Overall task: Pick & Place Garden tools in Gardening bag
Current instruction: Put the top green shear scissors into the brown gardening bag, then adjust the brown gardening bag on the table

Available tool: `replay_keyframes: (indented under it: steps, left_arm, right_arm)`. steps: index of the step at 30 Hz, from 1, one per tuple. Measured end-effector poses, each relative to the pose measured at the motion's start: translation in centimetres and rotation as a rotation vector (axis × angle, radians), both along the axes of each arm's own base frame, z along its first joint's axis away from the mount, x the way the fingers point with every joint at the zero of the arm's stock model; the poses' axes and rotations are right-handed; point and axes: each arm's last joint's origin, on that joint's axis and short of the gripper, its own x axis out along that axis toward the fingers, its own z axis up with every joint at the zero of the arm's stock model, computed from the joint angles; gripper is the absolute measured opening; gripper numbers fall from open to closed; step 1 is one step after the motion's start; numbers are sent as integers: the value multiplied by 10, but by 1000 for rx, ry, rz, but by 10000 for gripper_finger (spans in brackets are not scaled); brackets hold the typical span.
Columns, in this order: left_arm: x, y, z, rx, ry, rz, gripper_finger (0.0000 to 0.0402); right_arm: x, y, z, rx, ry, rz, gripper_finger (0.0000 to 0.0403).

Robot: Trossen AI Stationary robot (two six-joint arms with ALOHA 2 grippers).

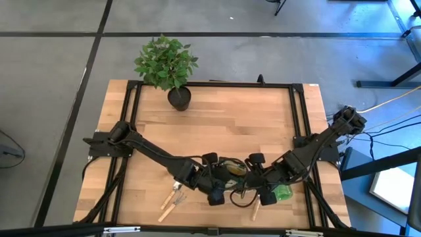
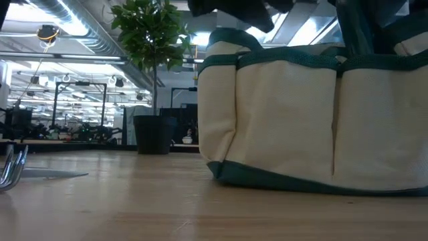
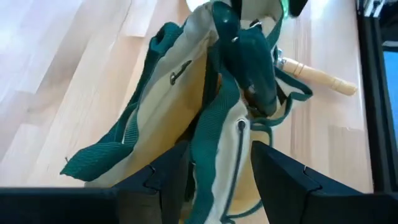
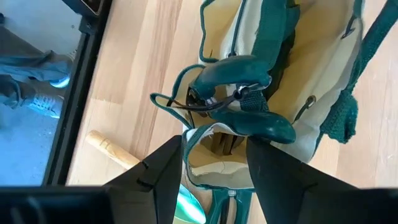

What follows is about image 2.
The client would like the cream canvas gardening bag green trim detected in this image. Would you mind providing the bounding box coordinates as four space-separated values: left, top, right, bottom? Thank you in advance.
197 11 428 197

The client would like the black gantry frame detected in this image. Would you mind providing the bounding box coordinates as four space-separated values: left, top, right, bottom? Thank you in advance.
51 81 108 129

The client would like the green potted tree black pot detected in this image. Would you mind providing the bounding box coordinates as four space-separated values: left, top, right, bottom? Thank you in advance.
110 0 195 155

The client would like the black background robot station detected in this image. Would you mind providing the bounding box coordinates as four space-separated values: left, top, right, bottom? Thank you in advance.
0 106 45 142

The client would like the grey cabinet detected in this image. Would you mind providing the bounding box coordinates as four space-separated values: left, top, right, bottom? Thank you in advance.
121 105 153 146

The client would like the black table frame extrusion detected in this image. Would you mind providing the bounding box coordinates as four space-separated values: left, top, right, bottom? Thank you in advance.
0 140 201 155

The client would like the black equipment rack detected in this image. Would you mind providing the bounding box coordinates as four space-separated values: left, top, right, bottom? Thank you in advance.
159 103 199 146

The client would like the long ceiling light bar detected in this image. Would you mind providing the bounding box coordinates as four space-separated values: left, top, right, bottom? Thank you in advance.
0 51 128 66

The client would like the orange black ceiling cable reel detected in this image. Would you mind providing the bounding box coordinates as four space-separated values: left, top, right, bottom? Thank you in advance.
36 24 61 44

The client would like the ribbed silver ceiling duct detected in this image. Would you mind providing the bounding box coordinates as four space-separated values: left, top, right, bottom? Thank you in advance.
28 0 158 93

